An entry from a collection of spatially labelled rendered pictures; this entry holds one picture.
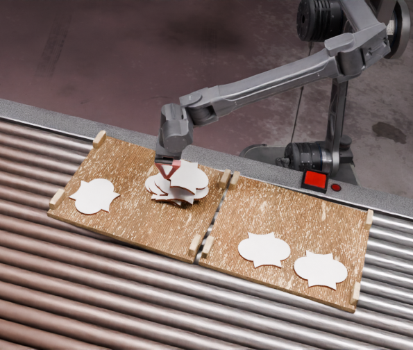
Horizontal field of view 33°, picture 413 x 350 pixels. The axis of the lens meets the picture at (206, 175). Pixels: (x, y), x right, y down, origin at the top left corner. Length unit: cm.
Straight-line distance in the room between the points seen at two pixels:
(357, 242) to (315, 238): 11
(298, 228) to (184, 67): 226
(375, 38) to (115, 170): 80
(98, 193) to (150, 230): 19
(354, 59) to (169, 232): 65
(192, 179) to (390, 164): 198
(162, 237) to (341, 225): 50
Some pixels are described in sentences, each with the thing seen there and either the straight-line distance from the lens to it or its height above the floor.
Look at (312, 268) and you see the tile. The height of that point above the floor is 94.
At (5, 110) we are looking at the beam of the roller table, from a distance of 223.
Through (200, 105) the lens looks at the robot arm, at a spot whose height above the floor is 128.
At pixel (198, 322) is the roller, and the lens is 169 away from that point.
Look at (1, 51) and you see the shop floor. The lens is 411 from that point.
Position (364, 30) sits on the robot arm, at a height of 147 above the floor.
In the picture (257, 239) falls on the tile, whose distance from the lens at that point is 184.
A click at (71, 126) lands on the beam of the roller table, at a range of 216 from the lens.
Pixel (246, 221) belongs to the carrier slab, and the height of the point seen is 94.
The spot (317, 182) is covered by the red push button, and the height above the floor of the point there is 93.
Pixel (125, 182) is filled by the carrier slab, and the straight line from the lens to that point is 195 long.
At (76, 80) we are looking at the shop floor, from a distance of 387.
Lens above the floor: 231
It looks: 44 degrees down
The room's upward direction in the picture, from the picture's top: 9 degrees clockwise
